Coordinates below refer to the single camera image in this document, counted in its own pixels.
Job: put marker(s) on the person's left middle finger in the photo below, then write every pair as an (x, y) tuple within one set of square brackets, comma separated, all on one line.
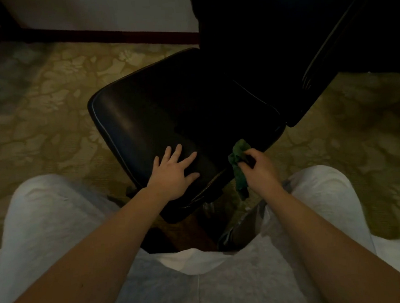
[(176, 153)]

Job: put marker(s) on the person's left little finger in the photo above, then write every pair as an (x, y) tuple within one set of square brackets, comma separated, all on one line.
[(155, 163)]

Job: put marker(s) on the dark wooden baseboard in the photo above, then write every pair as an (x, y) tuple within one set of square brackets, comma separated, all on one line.
[(110, 35)]

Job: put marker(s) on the person's left hand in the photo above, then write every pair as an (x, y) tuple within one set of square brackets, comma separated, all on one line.
[(169, 179)]

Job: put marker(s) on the black leather office chair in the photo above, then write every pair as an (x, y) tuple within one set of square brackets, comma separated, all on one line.
[(143, 119)]

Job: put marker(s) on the green cleaning cloth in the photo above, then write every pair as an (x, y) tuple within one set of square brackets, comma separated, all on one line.
[(241, 184)]

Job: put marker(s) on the person's right hand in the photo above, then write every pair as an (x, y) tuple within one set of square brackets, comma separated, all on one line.
[(263, 174)]

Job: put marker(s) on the grey trousers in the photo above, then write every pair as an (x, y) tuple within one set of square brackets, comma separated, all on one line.
[(44, 218)]

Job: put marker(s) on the white shirt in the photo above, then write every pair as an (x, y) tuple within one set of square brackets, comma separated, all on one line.
[(194, 264)]

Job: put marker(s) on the person's right thumb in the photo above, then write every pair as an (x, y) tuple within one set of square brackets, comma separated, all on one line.
[(245, 169)]

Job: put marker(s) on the person's left forearm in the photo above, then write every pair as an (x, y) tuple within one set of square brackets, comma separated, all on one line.
[(91, 256)]

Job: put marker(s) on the person's left thumb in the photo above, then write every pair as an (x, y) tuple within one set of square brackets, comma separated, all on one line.
[(192, 178)]

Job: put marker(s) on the person's right forearm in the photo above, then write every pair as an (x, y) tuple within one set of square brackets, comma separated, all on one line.
[(330, 250)]

